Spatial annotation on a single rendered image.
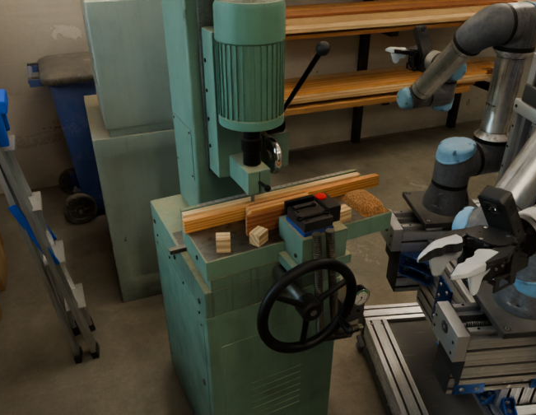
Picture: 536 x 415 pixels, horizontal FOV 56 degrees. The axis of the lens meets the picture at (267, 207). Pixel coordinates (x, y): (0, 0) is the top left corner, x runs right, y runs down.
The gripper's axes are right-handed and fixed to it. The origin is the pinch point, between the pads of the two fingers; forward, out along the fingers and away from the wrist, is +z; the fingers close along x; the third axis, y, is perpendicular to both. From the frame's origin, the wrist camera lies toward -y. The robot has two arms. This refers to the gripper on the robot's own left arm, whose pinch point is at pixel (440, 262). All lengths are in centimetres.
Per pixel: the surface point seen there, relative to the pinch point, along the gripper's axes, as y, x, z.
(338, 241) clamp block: 25, 51, -22
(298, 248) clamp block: 24, 54, -11
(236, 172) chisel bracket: 9, 80, -8
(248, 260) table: 28, 63, -1
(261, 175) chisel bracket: 9, 71, -11
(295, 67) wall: 17, 283, -168
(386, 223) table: 30, 59, -47
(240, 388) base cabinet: 76, 70, 3
